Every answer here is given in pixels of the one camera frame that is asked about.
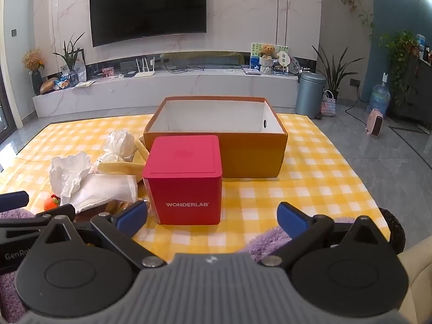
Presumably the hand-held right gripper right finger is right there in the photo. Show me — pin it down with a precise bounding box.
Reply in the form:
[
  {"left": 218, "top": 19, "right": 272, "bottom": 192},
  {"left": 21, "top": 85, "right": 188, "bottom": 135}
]
[{"left": 258, "top": 201, "right": 390, "bottom": 267}]

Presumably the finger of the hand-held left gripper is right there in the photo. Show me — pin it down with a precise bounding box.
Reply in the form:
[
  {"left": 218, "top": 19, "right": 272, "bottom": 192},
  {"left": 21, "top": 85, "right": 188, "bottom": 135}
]
[
  {"left": 0, "top": 205, "right": 77, "bottom": 230},
  {"left": 0, "top": 191, "right": 30, "bottom": 212}
]

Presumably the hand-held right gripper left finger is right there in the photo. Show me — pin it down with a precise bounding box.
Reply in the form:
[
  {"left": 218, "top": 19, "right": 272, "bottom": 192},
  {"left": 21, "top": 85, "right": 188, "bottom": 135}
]
[{"left": 34, "top": 200, "right": 167, "bottom": 271}]

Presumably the orange knitted toy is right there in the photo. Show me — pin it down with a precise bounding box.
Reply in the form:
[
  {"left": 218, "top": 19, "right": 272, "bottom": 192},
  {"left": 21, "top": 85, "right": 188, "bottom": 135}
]
[{"left": 43, "top": 194, "right": 62, "bottom": 210}]

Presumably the white soft pouch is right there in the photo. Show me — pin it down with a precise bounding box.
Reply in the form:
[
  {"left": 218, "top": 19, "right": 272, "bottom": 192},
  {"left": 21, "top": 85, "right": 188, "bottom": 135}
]
[{"left": 68, "top": 174, "right": 139, "bottom": 214}]

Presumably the yellow cloth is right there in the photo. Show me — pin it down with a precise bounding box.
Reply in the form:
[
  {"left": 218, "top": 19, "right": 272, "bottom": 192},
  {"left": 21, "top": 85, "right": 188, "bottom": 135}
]
[{"left": 95, "top": 135, "right": 150, "bottom": 177}]

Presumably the white tissue paper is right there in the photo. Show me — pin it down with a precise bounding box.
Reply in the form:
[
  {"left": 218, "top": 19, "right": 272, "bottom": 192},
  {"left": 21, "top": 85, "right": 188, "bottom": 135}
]
[{"left": 49, "top": 151, "right": 94, "bottom": 207}]

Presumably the white plastic bag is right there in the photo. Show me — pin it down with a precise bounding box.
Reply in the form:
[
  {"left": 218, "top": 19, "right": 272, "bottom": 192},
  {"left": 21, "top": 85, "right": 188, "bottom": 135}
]
[{"left": 100, "top": 130, "right": 136, "bottom": 163}]

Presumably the orange cardboard box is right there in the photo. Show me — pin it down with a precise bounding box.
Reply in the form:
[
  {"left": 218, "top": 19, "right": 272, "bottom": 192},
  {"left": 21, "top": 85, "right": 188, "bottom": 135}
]
[{"left": 143, "top": 96, "right": 288, "bottom": 179}]

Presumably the person's purple fleece clothing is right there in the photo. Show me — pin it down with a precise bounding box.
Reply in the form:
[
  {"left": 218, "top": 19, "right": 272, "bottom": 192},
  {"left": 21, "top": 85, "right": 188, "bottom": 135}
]
[{"left": 0, "top": 208, "right": 356, "bottom": 324}]

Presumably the yellow checked mat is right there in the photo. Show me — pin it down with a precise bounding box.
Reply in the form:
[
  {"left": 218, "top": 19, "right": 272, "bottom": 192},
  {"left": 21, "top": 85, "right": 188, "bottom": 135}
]
[{"left": 0, "top": 112, "right": 384, "bottom": 264}]

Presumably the red square box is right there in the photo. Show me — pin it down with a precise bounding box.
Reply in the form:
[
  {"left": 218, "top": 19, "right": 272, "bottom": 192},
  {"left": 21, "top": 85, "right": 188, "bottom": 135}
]
[{"left": 142, "top": 135, "right": 223, "bottom": 226}]

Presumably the dark framed glass door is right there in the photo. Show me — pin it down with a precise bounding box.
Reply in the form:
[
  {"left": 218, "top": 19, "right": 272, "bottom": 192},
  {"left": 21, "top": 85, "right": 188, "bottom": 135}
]
[{"left": 0, "top": 70, "right": 18, "bottom": 140}]

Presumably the black fuzzy object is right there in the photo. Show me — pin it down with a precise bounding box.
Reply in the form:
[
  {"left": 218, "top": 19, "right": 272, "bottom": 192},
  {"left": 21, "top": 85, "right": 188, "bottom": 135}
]
[{"left": 377, "top": 207, "right": 407, "bottom": 256}]

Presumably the pastel woven bag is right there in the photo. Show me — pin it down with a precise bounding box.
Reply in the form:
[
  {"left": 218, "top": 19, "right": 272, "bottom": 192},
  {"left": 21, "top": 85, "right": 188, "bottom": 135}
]
[{"left": 320, "top": 90, "right": 338, "bottom": 117}]

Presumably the brown round bread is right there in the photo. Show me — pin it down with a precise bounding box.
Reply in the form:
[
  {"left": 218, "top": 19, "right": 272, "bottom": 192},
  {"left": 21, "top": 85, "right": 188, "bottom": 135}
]
[{"left": 39, "top": 77, "right": 60, "bottom": 95}]

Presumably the grey blue trash can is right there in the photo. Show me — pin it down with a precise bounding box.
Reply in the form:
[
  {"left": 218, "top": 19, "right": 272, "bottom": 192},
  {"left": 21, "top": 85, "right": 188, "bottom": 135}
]
[{"left": 295, "top": 72, "right": 328, "bottom": 120}]

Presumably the pink space heater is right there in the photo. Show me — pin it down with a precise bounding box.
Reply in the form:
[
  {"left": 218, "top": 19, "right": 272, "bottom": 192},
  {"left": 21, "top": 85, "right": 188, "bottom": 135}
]
[{"left": 365, "top": 108, "right": 386, "bottom": 139}]

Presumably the white marble television console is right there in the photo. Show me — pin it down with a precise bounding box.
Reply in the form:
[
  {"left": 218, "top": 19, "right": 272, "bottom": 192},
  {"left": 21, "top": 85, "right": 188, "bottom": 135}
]
[{"left": 32, "top": 68, "right": 299, "bottom": 119}]

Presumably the dark vase with yellow flowers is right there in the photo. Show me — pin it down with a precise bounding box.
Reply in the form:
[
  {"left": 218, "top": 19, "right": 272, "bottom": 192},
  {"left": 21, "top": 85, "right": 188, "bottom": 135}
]
[{"left": 22, "top": 48, "right": 46, "bottom": 96}]

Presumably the beige sofa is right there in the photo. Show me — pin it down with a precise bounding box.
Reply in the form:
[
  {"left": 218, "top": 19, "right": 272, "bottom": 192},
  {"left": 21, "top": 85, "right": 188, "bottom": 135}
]
[{"left": 396, "top": 232, "right": 432, "bottom": 324}]

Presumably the white router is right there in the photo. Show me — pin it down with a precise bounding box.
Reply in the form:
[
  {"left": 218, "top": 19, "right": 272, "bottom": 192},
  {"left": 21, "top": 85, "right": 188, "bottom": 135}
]
[{"left": 134, "top": 57, "right": 156, "bottom": 78}]

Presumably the white plastic packet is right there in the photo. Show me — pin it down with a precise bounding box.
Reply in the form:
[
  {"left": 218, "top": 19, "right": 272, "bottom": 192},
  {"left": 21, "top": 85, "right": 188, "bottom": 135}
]
[{"left": 72, "top": 59, "right": 87, "bottom": 83}]

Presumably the tall leafy floor plant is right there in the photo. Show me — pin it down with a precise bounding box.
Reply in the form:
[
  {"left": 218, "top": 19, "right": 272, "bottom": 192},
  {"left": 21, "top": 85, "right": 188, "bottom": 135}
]
[{"left": 312, "top": 44, "right": 359, "bottom": 100}]

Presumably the blue water bottle with pump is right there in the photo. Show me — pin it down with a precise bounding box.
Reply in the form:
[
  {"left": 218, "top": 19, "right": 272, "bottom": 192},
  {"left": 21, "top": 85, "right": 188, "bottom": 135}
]
[{"left": 369, "top": 72, "right": 392, "bottom": 110}]

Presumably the green plant in glass vase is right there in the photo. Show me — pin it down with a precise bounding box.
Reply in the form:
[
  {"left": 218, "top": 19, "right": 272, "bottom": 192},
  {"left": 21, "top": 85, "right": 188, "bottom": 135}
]
[{"left": 52, "top": 32, "right": 87, "bottom": 87}]

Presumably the white round paddle sign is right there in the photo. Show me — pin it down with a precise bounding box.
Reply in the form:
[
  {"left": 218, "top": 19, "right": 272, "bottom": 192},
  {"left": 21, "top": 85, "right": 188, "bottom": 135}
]
[{"left": 276, "top": 50, "right": 290, "bottom": 72}]

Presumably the teddy bear in white pot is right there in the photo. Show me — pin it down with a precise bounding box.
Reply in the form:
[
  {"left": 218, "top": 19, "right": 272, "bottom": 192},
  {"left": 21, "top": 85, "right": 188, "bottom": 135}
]
[{"left": 258, "top": 43, "right": 276, "bottom": 75}]

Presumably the green picture card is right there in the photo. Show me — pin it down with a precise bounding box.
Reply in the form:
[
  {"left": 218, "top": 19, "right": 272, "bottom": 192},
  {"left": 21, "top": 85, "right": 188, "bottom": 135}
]
[{"left": 250, "top": 42, "right": 289, "bottom": 70}]

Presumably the dark cabinet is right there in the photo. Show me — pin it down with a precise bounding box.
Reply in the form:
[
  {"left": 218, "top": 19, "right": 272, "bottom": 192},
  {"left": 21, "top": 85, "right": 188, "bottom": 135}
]
[{"left": 389, "top": 53, "right": 432, "bottom": 129}]

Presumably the trailing green pothos plant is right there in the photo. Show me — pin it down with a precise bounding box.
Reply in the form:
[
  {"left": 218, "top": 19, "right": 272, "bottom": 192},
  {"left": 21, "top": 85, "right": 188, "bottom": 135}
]
[{"left": 377, "top": 30, "right": 419, "bottom": 106}]

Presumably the hanging vine plant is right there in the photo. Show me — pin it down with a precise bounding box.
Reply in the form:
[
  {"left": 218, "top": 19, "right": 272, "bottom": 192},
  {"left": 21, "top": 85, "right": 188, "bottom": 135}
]
[{"left": 329, "top": 0, "right": 375, "bottom": 40}]

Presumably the black power cable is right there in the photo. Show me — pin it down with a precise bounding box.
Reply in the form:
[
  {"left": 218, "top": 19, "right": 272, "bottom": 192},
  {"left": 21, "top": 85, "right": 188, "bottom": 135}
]
[{"left": 344, "top": 84, "right": 372, "bottom": 116}]

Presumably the black wall television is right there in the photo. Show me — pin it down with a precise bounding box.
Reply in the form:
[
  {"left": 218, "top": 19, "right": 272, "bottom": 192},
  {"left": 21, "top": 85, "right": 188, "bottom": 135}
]
[{"left": 89, "top": 0, "right": 207, "bottom": 48}]

